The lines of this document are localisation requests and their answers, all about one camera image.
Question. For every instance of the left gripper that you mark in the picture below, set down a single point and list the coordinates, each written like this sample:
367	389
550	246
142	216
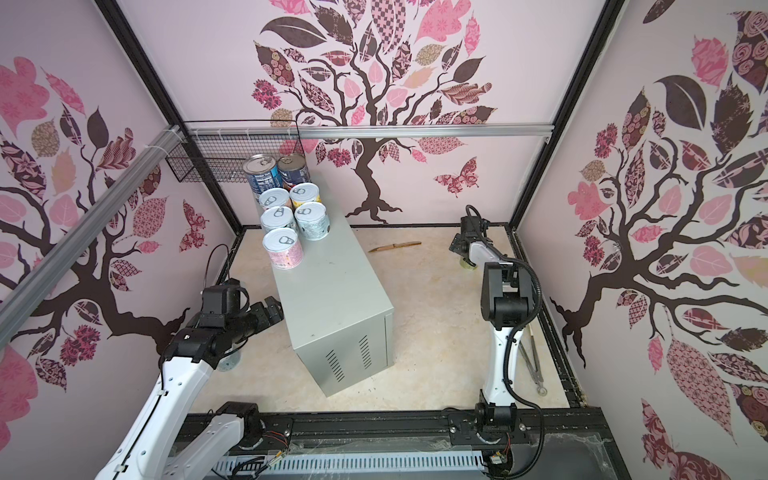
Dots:
263	319

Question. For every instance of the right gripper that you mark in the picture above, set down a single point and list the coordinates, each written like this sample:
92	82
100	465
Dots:
457	243

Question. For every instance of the pink labelled can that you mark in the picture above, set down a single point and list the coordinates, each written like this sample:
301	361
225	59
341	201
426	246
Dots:
283	248
275	197

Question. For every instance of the pale blue labelled can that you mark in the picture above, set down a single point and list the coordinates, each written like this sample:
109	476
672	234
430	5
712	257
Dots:
312	220

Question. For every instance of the yellow labelled can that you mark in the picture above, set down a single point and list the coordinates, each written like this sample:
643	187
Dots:
304	193

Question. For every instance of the large blue labelled can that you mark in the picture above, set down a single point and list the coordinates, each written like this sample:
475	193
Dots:
262	174

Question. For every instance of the dark red labelled can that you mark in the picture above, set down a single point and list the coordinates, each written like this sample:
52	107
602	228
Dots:
293	170

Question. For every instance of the teal labelled can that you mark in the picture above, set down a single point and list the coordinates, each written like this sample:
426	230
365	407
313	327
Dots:
230	362

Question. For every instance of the white green labelled can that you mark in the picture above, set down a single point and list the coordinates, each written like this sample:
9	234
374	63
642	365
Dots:
277	218

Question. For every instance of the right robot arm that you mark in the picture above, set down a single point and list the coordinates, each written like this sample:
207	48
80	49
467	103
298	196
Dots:
510	299

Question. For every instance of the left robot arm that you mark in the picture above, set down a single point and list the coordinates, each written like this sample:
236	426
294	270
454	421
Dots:
226	321

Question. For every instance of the wooden knife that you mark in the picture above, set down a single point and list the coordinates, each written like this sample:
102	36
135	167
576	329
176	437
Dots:
395	246

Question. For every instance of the grey metal cabinet box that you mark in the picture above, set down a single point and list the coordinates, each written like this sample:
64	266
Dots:
339	318

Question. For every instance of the metal tongs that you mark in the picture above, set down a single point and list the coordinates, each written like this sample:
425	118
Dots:
529	354

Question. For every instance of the white slotted cable duct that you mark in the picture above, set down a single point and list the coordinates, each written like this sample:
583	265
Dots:
343	466

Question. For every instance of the black wire basket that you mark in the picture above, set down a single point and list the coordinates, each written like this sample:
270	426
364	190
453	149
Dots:
217	151

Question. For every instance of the horizontal aluminium rail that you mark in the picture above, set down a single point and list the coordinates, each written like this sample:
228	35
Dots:
405	131

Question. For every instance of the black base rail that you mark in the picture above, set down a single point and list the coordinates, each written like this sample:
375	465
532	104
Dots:
570	443

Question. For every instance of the diagonal aluminium rail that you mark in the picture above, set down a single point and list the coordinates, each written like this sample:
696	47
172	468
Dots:
25	298

